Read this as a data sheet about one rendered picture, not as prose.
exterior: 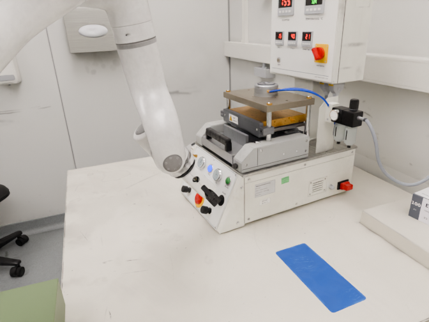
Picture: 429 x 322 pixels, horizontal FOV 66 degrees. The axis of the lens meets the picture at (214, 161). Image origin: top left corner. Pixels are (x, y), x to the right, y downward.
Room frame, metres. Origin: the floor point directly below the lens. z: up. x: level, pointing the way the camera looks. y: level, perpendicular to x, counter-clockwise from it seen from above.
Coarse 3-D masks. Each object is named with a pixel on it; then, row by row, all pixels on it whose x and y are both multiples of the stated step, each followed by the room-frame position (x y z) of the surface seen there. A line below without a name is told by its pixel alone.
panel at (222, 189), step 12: (204, 156) 1.08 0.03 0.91; (204, 168) 1.05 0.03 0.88; (216, 168) 0.99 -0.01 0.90; (228, 168) 0.94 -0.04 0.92; (192, 192) 1.05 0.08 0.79; (216, 192) 0.93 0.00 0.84; (228, 192) 0.89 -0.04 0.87; (204, 204) 0.96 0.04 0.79; (204, 216) 0.93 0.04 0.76; (216, 216) 0.88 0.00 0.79; (216, 228) 0.86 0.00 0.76
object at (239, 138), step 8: (224, 128) 1.12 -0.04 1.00; (232, 128) 1.07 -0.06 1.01; (232, 136) 1.06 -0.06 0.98; (240, 136) 1.02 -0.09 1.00; (208, 144) 1.07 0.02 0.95; (216, 144) 1.03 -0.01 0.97; (232, 144) 1.02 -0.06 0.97; (240, 144) 1.02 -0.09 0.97; (216, 152) 1.02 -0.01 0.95; (224, 152) 0.97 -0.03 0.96; (232, 152) 0.95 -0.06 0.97; (232, 160) 0.93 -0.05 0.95
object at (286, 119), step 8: (240, 112) 1.10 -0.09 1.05; (248, 112) 1.10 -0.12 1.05; (256, 112) 1.09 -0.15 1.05; (264, 112) 1.09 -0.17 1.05; (272, 112) 1.08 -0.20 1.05; (280, 112) 1.08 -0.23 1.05; (288, 112) 1.08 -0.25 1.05; (296, 112) 1.07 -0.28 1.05; (264, 120) 1.00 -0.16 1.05; (272, 120) 1.00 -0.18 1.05; (280, 120) 1.01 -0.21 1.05; (288, 120) 1.02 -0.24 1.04; (296, 120) 1.04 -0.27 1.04; (304, 120) 1.05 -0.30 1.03; (280, 128) 1.01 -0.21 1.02; (288, 128) 1.03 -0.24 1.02
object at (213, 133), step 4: (208, 128) 1.08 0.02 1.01; (212, 128) 1.08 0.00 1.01; (208, 132) 1.07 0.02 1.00; (212, 132) 1.04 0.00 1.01; (216, 132) 1.03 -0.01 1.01; (208, 136) 1.08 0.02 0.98; (212, 136) 1.04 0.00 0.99; (216, 136) 1.01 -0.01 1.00; (220, 136) 1.00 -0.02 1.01; (224, 136) 0.99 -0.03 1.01; (216, 140) 1.02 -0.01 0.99; (220, 140) 0.99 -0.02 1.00; (224, 140) 0.97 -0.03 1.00; (228, 140) 0.96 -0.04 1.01; (224, 144) 0.97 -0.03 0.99; (228, 144) 0.96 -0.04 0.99; (228, 148) 0.96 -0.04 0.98
